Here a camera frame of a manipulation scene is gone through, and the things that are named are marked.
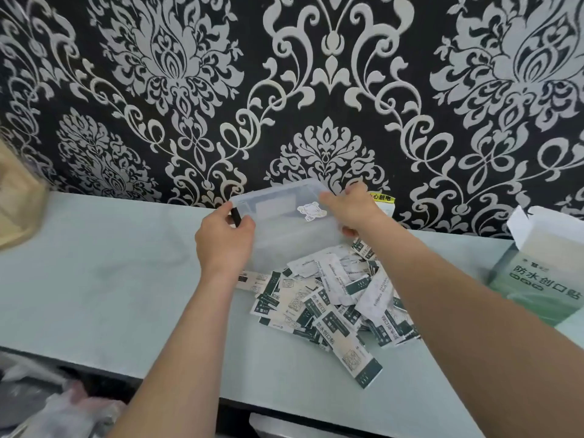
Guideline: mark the person's left hand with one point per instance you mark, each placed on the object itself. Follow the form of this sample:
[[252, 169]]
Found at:
[[223, 246]]

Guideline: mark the person's right hand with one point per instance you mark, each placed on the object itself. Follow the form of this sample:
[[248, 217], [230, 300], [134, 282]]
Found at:
[[360, 214]]

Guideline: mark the clear plastic storage box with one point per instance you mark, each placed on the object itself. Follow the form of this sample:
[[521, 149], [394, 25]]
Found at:
[[283, 241]]

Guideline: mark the pile of white green packets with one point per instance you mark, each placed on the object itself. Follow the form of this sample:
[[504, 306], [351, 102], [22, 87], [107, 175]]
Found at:
[[319, 305]]

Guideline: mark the green white cardboard carton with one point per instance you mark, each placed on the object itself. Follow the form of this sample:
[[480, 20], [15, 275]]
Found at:
[[538, 278]]

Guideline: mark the person's right forearm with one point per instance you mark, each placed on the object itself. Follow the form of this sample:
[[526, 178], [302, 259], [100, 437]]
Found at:
[[456, 323]]

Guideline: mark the person's left forearm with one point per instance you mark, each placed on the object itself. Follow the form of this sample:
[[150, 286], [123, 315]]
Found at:
[[182, 360]]

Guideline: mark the crumpled plastic bag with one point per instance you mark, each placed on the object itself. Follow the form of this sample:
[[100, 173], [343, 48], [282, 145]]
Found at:
[[68, 415]]

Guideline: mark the white wall socket yellow label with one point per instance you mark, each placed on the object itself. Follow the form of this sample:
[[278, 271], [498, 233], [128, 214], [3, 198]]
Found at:
[[381, 197]]

